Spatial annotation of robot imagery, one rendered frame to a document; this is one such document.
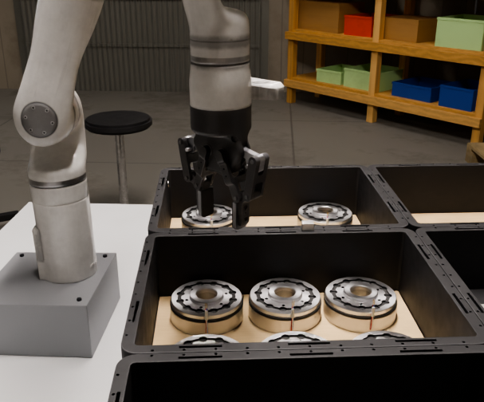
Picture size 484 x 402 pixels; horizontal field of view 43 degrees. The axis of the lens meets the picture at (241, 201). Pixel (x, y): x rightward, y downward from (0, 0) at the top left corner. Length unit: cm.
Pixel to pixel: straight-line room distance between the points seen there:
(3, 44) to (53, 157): 592
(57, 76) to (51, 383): 47
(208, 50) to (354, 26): 471
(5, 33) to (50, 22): 596
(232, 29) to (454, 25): 416
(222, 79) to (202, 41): 5
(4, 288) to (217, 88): 56
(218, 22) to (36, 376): 63
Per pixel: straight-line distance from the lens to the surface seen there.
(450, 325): 80
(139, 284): 79
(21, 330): 108
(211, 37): 71
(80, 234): 106
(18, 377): 106
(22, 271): 116
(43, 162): 104
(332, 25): 555
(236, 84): 72
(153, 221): 96
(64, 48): 95
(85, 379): 102
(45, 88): 97
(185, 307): 87
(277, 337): 80
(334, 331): 88
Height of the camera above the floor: 131
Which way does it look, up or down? 22 degrees down
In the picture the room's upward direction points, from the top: straight up
